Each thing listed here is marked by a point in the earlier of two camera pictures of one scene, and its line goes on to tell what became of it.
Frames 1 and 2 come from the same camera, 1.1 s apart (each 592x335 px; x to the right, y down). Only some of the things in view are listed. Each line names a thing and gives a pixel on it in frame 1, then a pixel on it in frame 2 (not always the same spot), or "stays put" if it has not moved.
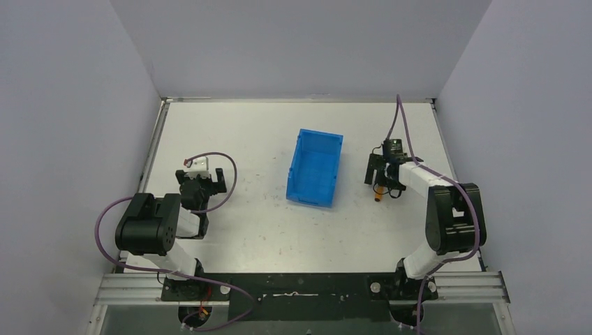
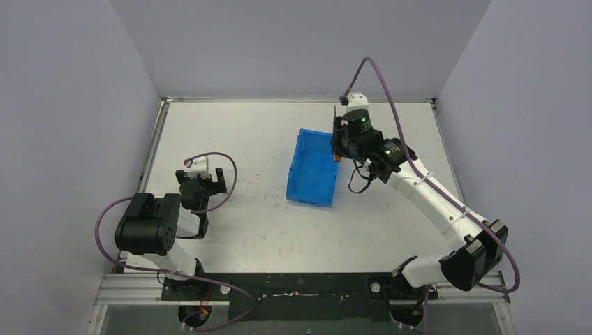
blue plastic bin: (313, 171) stays put
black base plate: (303, 296) stays put
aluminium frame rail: (131, 289) stays put
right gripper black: (376, 165) -> (336, 140)
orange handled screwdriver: (378, 193) -> (337, 157)
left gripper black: (211, 185) stays put
